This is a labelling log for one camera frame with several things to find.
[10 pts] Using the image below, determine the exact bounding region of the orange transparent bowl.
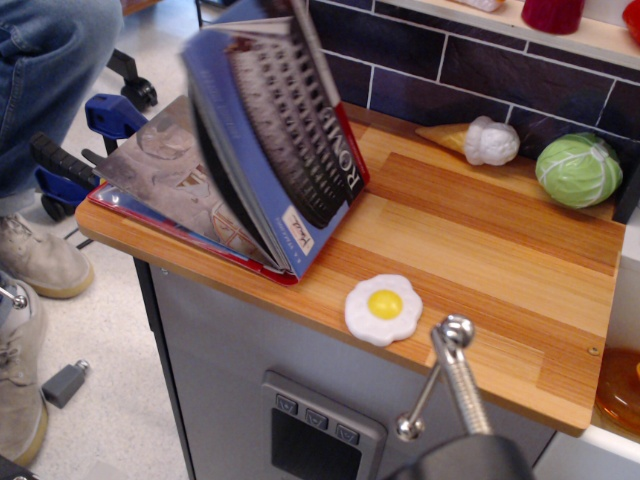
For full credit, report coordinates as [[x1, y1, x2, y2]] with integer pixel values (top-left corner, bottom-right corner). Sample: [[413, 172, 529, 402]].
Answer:
[[596, 348, 639, 435]]

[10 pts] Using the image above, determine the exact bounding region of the beige shoe lower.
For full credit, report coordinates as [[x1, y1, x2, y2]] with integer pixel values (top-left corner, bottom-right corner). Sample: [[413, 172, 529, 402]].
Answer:
[[1, 278, 48, 467]]

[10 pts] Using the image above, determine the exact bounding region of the toy green cabbage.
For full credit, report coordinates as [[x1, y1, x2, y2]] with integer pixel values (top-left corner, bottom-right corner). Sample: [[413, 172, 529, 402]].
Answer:
[[535, 132, 623, 209]]

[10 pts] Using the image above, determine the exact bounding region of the blue bar clamp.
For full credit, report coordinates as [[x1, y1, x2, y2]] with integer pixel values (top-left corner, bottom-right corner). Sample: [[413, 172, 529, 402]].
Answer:
[[30, 94, 157, 222]]

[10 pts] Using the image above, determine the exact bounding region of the red cup on shelf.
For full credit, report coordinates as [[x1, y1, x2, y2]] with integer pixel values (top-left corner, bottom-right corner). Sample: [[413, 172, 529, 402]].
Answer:
[[521, 0, 585, 35]]

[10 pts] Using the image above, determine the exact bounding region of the metal clamp screw handle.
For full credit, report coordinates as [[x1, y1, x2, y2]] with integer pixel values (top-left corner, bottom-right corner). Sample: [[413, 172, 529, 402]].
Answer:
[[396, 314, 493, 442]]

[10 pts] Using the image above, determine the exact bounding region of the beige shoe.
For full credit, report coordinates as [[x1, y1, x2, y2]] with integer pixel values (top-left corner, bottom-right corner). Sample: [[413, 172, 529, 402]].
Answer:
[[1, 214, 94, 299], [1, 278, 48, 467]]

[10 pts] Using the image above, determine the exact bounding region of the red object top right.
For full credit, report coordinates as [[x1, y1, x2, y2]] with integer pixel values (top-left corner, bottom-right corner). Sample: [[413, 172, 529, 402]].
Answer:
[[622, 0, 640, 35]]

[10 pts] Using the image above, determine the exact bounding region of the grey block with knob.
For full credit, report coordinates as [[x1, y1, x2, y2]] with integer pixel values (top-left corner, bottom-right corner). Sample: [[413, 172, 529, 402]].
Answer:
[[42, 359, 90, 409]]

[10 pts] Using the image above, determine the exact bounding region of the person leg in jeans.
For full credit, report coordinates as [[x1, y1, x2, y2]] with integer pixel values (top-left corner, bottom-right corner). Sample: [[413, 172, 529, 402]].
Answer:
[[1, 1, 123, 216]]

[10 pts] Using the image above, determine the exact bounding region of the toy fried egg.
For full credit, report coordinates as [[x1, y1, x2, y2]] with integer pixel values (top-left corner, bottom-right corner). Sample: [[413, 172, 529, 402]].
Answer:
[[344, 274, 423, 347]]

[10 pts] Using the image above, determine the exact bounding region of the beige shoe upper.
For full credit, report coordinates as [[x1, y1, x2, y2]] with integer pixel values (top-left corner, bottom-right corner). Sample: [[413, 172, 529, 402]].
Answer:
[[1, 214, 94, 299]]

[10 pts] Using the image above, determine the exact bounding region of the small metal knob left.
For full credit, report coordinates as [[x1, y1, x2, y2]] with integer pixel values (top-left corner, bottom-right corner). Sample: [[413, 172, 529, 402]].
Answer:
[[0, 287, 29, 310]]

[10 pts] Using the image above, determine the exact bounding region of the toy ice cream cone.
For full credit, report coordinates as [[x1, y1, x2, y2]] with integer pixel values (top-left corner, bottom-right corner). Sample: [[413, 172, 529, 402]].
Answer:
[[416, 116, 520, 166]]

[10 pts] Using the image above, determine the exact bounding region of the grey toy oven panel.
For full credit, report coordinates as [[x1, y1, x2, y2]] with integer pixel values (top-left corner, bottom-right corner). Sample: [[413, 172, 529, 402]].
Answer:
[[261, 370, 387, 480]]

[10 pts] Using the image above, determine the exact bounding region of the office chair base wheel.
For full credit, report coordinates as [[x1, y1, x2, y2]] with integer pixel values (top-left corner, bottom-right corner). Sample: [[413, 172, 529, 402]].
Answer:
[[107, 49, 158, 111]]

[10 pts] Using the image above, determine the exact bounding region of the Rome picture book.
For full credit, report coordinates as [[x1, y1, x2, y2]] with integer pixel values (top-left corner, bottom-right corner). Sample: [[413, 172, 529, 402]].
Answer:
[[89, 1, 369, 285]]

